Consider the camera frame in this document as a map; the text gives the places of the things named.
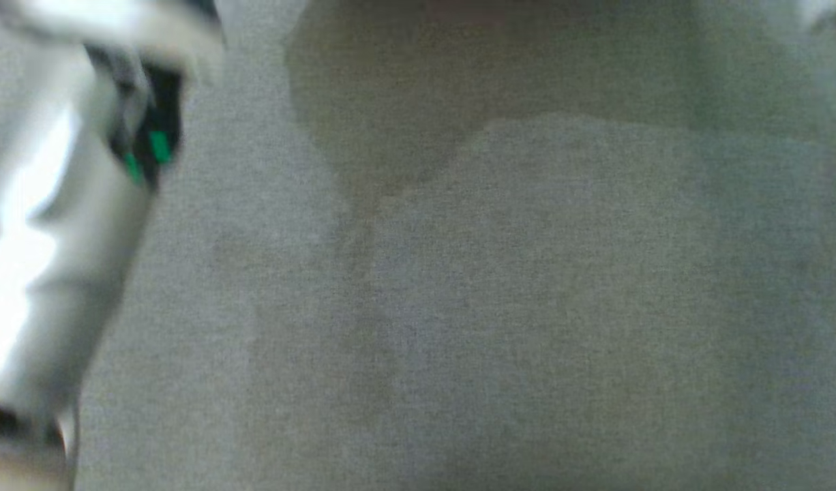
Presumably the large grey sofa seat cushion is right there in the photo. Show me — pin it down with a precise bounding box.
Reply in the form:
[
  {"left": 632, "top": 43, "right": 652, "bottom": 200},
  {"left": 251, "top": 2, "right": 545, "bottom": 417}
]
[{"left": 0, "top": 0, "right": 836, "bottom": 491}]

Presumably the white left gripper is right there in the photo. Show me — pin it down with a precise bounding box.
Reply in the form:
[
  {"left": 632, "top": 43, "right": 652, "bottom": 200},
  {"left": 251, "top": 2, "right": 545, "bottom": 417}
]
[{"left": 0, "top": 0, "right": 226, "bottom": 195}]

